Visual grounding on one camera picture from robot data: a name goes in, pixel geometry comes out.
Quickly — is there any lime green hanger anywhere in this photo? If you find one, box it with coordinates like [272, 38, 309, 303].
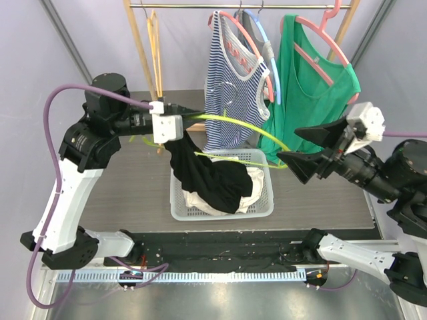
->
[128, 79, 292, 171]

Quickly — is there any blue white striped tank top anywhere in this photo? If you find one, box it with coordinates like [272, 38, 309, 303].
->
[204, 11, 274, 150]

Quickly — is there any pink hanger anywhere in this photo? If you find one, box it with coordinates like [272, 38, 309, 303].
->
[205, 11, 279, 112]
[276, 14, 360, 107]

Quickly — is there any black tank top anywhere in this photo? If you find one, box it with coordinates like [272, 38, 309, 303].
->
[164, 132, 253, 214]

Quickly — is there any yellow plastic hanger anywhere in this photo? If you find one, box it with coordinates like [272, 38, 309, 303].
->
[147, 10, 163, 100]

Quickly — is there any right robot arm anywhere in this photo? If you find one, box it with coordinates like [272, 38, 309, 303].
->
[278, 118, 426, 307]

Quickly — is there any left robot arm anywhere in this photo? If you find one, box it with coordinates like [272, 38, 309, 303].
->
[20, 73, 201, 270]

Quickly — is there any pink hanger under green top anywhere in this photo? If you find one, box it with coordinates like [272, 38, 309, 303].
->
[276, 14, 360, 107]

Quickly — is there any green tank top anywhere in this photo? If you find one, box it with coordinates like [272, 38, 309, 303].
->
[262, 15, 360, 153]

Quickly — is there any blue plastic hanger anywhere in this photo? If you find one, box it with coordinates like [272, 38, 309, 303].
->
[234, 9, 282, 103]

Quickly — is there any grey tank top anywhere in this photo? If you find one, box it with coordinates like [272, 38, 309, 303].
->
[234, 9, 275, 67]

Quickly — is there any white plastic laundry basket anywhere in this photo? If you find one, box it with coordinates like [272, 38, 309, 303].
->
[170, 149, 274, 221]

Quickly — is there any wooden clothes rack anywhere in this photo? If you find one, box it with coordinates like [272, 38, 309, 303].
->
[122, 0, 362, 154]

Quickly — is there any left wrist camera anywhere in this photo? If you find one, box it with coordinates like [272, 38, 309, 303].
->
[149, 101, 183, 144]

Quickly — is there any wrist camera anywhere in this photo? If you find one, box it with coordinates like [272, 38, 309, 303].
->
[149, 101, 183, 144]
[344, 102, 385, 155]

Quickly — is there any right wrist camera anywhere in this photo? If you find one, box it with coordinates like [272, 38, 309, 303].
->
[344, 102, 385, 155]

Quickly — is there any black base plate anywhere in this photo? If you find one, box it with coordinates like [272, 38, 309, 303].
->
[120, 230, 325, 273]

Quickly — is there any white slotted cable duct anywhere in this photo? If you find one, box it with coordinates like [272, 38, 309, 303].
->
[73, 269, 306, 283]

